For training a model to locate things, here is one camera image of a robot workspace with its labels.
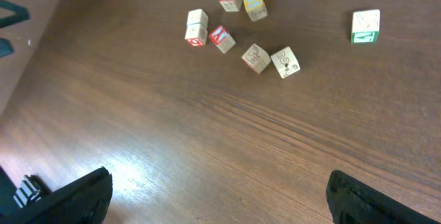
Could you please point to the wooden block red side engraved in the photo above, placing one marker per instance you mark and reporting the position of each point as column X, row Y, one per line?
column 256, row 58

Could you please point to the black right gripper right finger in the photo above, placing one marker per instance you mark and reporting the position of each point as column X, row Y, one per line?
column 352, row 202

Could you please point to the wooden block red letter Y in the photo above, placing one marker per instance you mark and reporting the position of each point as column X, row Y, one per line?
column 222, row 39

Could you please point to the wooden block yellow face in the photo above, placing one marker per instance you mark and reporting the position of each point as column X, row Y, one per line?
column 256, row 9

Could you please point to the wooden block yellow side engraved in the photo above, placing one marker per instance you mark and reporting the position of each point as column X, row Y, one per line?
column 285, row 62

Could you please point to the wooden block red bottom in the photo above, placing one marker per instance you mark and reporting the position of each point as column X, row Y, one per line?
column 196, row 35

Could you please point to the plain wooden block upper left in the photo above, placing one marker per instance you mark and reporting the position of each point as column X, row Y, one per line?
column 197, row 16

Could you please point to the dark green object off table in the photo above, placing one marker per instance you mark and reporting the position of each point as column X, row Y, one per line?
column 19, row 14

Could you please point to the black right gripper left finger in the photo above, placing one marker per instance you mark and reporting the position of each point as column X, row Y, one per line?
column 85, row 200

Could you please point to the wooden block green letter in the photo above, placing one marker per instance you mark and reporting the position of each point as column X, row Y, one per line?
column 365, row 26

